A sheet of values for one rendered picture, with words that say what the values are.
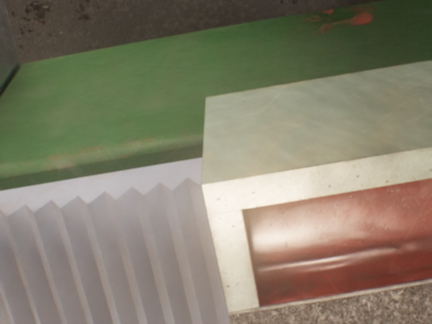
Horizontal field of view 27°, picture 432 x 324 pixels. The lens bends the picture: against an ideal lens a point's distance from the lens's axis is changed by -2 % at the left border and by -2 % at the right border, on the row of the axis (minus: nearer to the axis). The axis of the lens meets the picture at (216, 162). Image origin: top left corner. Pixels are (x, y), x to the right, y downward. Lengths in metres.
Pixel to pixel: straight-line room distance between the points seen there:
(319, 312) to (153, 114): 0.18
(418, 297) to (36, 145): 0.24
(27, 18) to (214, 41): 0.61
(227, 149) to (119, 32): 0.82
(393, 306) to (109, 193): 0.13
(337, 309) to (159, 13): 0.84
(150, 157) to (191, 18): 0.73
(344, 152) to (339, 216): 0.04
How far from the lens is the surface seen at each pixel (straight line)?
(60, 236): 0.40
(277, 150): 0.40
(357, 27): 0.63
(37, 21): 1.23
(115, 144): 0.50
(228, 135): 0.42
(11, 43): 0.69
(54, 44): 1.24
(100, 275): 0.41
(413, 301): 0.41
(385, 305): 0.41
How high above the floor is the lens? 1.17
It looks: 67 degrees down
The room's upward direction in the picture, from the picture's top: 179 degrees counter-clockwise
